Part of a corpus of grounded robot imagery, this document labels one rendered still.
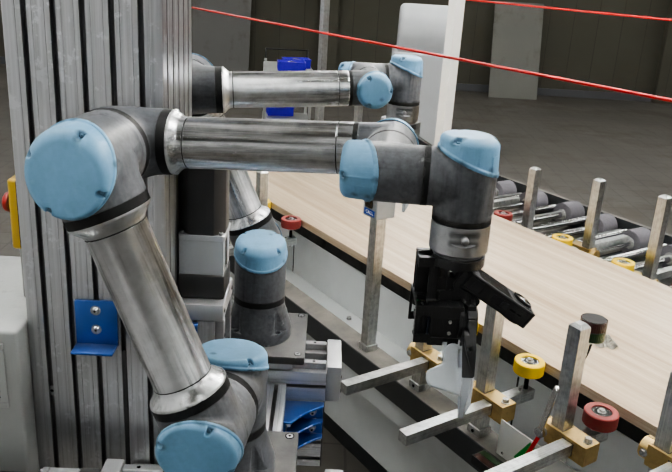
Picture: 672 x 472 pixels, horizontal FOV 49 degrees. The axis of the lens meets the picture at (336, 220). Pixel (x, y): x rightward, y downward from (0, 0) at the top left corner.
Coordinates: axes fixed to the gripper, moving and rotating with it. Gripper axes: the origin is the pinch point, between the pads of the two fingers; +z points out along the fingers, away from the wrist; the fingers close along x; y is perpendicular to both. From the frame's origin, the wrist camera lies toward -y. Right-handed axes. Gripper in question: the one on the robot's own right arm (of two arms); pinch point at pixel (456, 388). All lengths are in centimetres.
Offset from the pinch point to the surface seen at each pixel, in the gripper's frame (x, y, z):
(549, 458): -50, -34, 47
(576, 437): -56, -41, 45
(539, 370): -80, -39, 42
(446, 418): -68, -14, 49
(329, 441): -172, 11, 132
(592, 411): -61, -46, 41
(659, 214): -162, -100, 23
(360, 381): -83, 7, 50
